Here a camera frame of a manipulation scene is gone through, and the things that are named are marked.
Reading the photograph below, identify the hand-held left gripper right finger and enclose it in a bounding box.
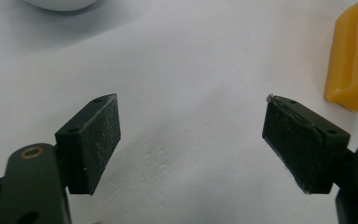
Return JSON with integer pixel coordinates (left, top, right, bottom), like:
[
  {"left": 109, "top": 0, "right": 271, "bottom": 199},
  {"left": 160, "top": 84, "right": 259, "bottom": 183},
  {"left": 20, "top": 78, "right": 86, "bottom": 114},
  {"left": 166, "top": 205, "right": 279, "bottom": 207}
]
[{"left": 261, "top": 93, "right": 351, "bottom": 195}]

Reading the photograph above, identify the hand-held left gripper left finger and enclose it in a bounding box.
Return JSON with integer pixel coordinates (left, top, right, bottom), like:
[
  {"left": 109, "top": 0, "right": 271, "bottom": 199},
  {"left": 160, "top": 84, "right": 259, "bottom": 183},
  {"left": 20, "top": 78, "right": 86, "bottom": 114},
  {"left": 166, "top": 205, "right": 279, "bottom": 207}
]
[{"left": 54, "top": 92, "right": 122, "bottom": 196}]

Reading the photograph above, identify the yellow plastic object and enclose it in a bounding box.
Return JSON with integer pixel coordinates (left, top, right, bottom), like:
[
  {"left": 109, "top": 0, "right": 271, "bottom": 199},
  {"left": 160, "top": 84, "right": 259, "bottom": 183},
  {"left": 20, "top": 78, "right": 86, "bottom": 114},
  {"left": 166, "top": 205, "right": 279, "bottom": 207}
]
[{"left": 324, "top": 0, "right": 358, "bottom": 113}]

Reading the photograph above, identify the white round object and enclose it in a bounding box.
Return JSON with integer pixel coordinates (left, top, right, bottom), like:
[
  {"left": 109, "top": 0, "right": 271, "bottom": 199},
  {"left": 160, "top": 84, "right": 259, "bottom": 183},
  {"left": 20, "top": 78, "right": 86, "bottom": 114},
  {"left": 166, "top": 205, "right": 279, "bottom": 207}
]
[{"left": 22, "top": 0, "right": 100, "bottom": 13}]

